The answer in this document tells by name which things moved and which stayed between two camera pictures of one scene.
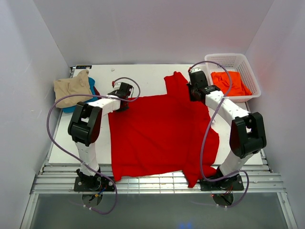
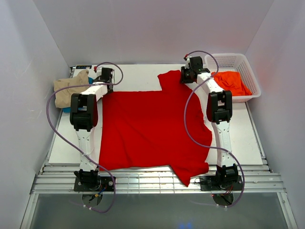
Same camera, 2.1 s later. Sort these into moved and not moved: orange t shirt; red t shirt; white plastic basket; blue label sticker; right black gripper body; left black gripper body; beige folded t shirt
Moved: left black gripper body; right black gripper body; red t shirt
Not moved: beige folded t shirt; orange t shirt; white plastic basket; blue label sticker
